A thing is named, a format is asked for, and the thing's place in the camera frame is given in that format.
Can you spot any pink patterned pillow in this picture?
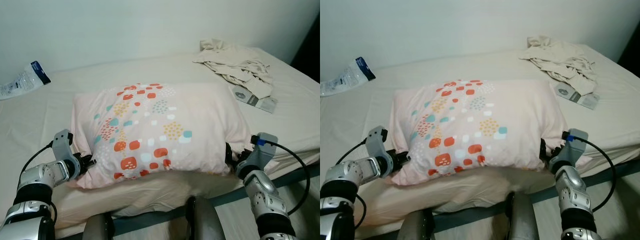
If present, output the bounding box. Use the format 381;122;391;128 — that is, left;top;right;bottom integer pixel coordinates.
67;82;252;190
390;79;568;187

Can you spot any bed with beige sheet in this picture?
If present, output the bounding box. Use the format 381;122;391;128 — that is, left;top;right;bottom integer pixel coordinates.
0;47;321;238
320;44;640;238

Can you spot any grey flat packet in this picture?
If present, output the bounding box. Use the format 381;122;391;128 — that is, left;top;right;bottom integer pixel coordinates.
555;81;600;110
232;85;278;114

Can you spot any robot left leg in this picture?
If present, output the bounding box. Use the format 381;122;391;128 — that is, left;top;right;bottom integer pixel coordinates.
82;212;116;240
397;207;436;240

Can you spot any robot leg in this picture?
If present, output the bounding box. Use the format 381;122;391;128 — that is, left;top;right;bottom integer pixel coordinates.
82;212;116;240
186;196;226;240
505;191;543;240
397;207;436;240

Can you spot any robot right leg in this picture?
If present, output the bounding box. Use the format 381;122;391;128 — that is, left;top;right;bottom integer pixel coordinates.
186;196;226;240
505;191;543;240

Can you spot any crumpled beige clothing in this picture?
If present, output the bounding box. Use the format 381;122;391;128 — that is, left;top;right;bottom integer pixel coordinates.
192;40;274;99
519;36;598;96

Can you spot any blue and white plastic package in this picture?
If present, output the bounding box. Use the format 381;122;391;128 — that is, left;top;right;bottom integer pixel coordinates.
320;56;377;97
0;61;52;100

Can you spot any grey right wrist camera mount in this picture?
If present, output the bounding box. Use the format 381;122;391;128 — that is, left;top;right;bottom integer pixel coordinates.
560;128;591;166
242;132;279;173

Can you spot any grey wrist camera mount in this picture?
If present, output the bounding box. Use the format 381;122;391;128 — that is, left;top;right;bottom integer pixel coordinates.
560;128;591;166
242;132;279;173
51;129;81;166
365;126;396;161

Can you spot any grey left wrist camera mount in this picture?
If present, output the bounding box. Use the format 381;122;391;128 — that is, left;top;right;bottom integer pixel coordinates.
51;129;81;166
365;126;396;161

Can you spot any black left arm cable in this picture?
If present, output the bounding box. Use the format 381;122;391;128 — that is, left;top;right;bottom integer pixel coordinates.
19;142;58;226
336;139;368;230

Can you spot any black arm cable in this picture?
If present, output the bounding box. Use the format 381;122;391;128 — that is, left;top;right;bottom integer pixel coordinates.
567;135;617;213
257;140;312;217
19;142;58;226
336;139;368;230

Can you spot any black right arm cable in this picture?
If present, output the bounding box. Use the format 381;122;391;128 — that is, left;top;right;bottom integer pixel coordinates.
567;135;617;213
257;140;312;217

